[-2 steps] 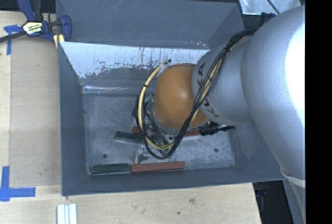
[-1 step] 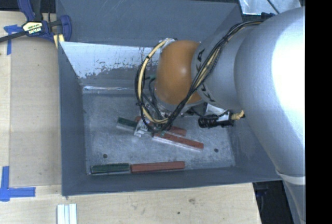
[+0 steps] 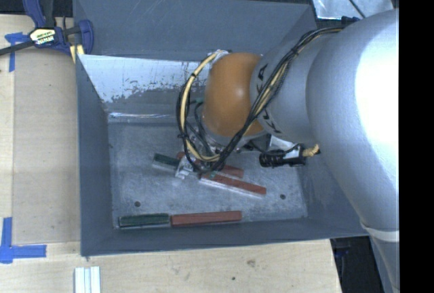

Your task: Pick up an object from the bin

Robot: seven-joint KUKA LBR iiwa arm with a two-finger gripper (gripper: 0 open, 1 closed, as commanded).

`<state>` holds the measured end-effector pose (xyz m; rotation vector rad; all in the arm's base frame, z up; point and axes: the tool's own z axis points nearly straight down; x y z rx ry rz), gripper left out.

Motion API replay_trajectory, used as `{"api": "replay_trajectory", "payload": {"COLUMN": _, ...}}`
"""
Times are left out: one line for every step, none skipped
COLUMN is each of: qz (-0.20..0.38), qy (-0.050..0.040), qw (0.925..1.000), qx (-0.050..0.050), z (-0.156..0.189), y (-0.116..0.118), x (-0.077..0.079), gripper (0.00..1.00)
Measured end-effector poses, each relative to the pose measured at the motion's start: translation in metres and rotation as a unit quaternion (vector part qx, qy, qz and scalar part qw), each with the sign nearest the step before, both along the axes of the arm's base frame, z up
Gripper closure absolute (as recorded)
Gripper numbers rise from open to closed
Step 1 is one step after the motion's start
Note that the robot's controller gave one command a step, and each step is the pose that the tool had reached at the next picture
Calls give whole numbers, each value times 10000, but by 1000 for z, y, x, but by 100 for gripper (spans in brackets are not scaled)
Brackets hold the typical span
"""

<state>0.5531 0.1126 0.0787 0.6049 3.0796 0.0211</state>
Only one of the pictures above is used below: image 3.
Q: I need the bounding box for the dark green flat block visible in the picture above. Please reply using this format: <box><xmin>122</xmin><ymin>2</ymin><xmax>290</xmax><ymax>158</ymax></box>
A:
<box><xmin>118</xmin><ymin>212</ymin><xmax>171</xmax><ymax>229</ymax></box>
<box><xmin>153</xmin><ymin>153</ymin><xmax>180</xmax><ymax>168</ymax></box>

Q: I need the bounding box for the red-brown flat block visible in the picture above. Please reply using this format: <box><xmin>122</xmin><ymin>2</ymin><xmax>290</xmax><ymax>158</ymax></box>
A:
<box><xmin>199</xmin><ymin>172</ymin><xmax>268</xmax><ymax>196</ymax></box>
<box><xmin>170</xmin><ymin>210</ymin><xmax>243</xmax><ymax>228</ymax></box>
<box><xmin>175</xmin><ymin>151</ymin><xmax>245</xmax><ymax>179</ymax></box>

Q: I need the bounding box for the grey metal bin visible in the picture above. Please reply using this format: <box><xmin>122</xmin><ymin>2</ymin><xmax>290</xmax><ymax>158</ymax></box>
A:
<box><xmin>71</xmin><ymin>0</ymin><xmax>369</xmax><ymax>257</ymax></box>

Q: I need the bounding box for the pale wood board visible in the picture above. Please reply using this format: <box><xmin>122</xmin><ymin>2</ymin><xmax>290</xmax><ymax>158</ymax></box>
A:
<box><xmin>12</xmin><ymin>50</ymin><xmax>82</xmax><ymax>246</ymax></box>

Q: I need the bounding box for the black cylinder on white bracket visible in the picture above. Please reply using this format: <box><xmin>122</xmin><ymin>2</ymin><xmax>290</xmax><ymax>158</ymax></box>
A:
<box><xmin>258</xmin><ymin>135</ymin><xmax>321</xmax><ymax>169</ymax></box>

